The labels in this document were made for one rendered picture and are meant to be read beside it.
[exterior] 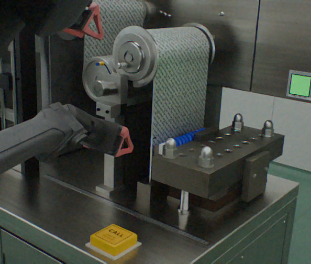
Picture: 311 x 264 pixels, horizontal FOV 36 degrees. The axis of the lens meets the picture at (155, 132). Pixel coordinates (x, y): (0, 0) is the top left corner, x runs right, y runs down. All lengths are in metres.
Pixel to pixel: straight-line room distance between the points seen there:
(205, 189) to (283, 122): 2.91
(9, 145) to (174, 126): 0.63
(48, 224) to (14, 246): 0.18
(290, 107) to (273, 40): 2.59
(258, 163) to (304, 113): 2.66
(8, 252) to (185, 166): 0.51
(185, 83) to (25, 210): 0.51
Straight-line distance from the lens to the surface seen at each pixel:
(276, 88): 1.33
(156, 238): 1.04
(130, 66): 1.15
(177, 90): 1.22
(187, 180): 1.09
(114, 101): 1.18
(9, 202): 1.22
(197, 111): 1.32
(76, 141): 0.88
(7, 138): 0.70
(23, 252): 1.23
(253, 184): 1.22
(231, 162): 1.13
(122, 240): 0.98
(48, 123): 0.81
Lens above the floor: 1.42
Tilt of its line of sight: 17 degrees down
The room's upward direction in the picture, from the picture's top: 3 degrees clockwise
